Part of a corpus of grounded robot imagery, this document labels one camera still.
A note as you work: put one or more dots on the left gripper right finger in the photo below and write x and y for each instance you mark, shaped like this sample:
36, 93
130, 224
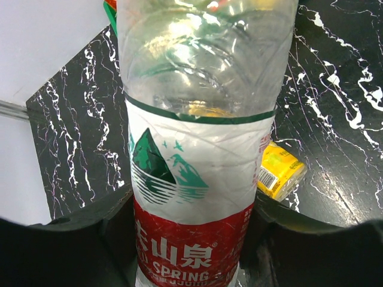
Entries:
285, 248

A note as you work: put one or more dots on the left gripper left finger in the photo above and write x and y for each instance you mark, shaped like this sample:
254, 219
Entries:
94, 246

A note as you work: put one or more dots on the red label water bottle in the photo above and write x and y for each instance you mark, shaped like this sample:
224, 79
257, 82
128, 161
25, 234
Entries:
201, 80

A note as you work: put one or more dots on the yellow juice bottle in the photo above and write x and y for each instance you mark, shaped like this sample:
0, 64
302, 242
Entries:
280, 172

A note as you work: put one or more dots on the green plastic tray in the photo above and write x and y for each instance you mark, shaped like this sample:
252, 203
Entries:
110, 7

